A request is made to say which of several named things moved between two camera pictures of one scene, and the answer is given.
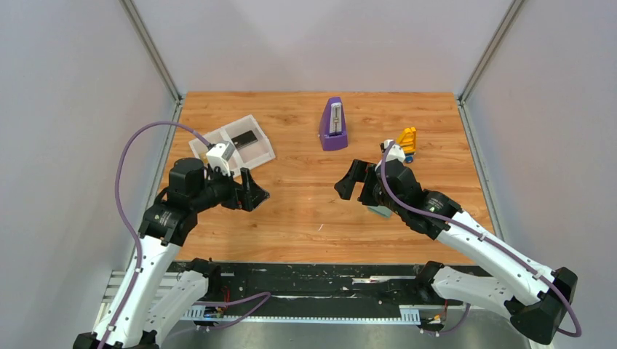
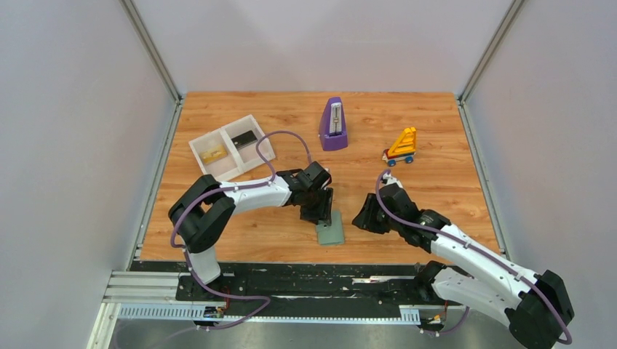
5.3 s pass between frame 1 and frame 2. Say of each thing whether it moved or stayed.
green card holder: moved
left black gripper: moved
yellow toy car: stayed
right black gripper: moved
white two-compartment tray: stayed
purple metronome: stayed
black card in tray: stayed
